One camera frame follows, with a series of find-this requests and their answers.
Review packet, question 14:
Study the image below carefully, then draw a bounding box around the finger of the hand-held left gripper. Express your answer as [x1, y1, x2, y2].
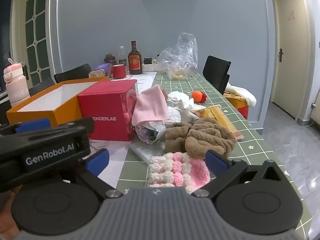
[0, 118, 51, 137]
[51, 117, 95, 140]

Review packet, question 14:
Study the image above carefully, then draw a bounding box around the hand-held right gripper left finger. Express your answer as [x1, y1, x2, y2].
[57, 149, 123, 202]

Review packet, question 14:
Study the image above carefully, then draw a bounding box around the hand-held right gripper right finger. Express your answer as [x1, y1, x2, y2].
[191, 149, 287, 202]

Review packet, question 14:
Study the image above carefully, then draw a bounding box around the orange cardboard box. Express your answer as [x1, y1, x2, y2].
[6, 77, 110, 130]

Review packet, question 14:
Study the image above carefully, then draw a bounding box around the pink white knitted cloth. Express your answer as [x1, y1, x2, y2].
[147, 152, 210, 194]

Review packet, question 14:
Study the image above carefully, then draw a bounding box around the white plastic bag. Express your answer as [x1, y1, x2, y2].
[166, 106, 182, 124]

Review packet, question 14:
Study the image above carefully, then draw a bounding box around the red cardboard box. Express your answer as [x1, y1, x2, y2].
[77, 79, 138, 142]

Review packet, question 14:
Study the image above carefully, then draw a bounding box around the black chair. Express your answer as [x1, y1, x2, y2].
[202, 55, 232, 95]
[29, 78, 55, 97]
[54, 64, 92, 84]

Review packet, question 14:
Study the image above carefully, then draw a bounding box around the pink water bottle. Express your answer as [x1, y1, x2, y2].
[3, 58, 28, 108]

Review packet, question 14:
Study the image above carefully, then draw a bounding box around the green checked tablecloth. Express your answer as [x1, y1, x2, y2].
[116, 71, 320, 240]

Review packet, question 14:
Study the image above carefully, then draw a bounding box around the flat clear plastic bag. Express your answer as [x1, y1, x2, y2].
[129, 140, 165, 165]

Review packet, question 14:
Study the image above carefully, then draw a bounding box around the taupe plush cloth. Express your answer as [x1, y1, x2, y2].
[164, 122, 192, 153]

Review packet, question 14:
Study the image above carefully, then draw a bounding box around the yellow plastic packet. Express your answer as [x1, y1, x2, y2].
[191, 105, 244, 140]

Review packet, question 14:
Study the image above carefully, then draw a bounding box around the small wooden radio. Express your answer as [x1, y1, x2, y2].
[89, 70, 108, 79]

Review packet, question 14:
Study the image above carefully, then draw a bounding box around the purple pouch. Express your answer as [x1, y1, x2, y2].
[94, 63, 113, 77]

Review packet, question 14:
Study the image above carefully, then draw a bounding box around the red mug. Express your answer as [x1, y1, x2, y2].
[112, 64, 126, 79]

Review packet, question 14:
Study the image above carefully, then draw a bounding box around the yellow cushion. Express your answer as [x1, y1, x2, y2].
[224, 91, 248, 108]

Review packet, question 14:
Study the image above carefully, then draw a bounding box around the brown figurine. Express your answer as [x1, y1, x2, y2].
[104, 54, 117, 66]

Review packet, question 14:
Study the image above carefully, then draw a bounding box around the white crumpled tissue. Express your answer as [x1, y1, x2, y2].
[167, 91, 200, 123]

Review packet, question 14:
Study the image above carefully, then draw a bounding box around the white towel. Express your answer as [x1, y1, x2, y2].
[224, 84, 257, 107]

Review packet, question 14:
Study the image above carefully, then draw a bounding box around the clear water bottle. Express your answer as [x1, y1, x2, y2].
[118, 46, 128, 67]

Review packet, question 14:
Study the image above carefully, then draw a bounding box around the brown liquor bottle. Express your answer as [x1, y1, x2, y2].
[128, 41, 143, 75]

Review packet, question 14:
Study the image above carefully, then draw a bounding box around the glass paneled door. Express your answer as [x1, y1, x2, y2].
[11, 0, 54, 90]

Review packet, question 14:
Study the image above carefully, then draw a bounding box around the pale pastry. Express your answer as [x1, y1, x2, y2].
[168, 68, 187, 80]

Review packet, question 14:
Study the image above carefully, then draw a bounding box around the large clear plastic bag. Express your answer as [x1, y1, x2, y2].
[157, 32, 198, 80]

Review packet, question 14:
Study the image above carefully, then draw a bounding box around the cream door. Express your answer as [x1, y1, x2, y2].
[272, 0, 313, 120]

